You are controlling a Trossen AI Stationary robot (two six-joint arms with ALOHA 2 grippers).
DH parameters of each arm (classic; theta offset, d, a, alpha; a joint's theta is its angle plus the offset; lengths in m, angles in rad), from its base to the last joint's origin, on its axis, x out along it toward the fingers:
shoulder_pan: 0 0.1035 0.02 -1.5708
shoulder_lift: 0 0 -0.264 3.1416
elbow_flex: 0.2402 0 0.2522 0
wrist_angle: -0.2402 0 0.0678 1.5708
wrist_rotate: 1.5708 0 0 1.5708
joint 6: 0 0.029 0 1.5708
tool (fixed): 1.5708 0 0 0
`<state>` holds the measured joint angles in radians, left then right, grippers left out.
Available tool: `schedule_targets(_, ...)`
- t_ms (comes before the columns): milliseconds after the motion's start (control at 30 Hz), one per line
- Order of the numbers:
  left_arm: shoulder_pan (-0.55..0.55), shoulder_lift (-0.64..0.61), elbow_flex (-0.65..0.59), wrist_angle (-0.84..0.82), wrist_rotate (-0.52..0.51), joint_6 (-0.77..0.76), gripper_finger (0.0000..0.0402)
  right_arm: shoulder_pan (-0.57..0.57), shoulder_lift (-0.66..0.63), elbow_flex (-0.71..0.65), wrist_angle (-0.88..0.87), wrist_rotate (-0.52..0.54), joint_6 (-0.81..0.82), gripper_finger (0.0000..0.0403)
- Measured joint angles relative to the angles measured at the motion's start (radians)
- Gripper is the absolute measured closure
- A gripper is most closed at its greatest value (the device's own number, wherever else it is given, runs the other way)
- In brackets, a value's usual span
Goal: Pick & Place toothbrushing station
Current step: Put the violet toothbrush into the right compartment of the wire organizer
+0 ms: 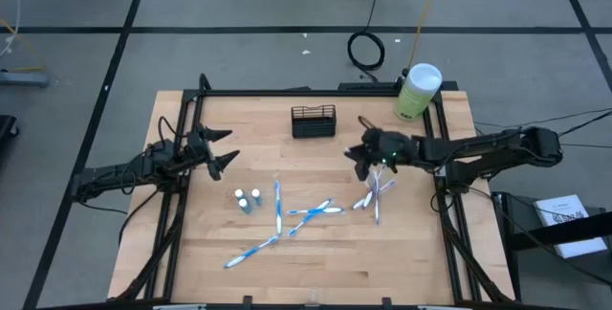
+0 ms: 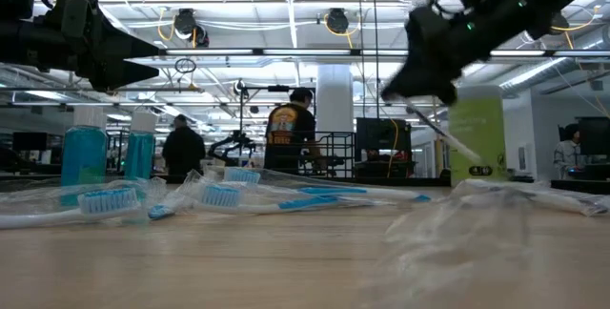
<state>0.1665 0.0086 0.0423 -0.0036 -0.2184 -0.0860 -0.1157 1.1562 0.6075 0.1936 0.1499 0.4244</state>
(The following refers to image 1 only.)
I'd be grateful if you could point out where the grey flat floor base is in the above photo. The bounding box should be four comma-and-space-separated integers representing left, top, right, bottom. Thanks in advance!
0, 70, 50, 88

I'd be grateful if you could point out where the white printed booklet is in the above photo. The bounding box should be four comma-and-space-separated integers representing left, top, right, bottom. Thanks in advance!
533, 193, 608, 259

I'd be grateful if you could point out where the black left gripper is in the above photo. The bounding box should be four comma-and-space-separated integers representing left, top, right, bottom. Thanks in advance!
185, 125, 241, 183

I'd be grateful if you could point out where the black wire basket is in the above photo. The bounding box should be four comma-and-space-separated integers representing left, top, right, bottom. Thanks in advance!
290, 103, 338, 140

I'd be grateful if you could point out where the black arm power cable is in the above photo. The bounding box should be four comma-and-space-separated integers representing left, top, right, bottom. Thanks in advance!
477, 188, 612, 286
118, 188, 160, 247

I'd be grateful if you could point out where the yellow floor cable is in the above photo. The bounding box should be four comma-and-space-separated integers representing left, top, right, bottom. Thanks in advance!
0, 17, 48, 73

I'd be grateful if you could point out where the long yellow cable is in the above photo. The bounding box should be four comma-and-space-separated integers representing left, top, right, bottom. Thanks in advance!
407, 0, 447, 70

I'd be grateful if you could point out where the black side stand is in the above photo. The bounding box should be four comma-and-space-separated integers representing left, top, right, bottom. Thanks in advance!
492, 190, 612, 310

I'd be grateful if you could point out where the black flat box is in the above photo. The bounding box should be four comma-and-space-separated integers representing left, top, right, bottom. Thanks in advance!
338, 81, 401, 92

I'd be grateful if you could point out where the coiled black cable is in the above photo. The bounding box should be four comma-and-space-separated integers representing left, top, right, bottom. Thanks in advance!
346, 0, 386, 84

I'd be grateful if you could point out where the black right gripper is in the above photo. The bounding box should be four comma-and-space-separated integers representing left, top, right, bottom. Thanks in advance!
343, 126, 422, 183

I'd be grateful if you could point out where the thin white cable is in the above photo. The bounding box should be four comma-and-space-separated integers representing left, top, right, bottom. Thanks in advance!
0, 0, 23, 58

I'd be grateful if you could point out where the green wipes canister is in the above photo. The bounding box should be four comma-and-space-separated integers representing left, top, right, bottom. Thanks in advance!
392, 62, 444, 122

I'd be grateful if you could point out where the black floor object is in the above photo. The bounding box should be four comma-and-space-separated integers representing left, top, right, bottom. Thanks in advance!
0, 115, 20, 151

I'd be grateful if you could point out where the black aluminium table frame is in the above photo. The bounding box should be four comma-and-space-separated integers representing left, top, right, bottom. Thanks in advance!
107, 73, 515, 310

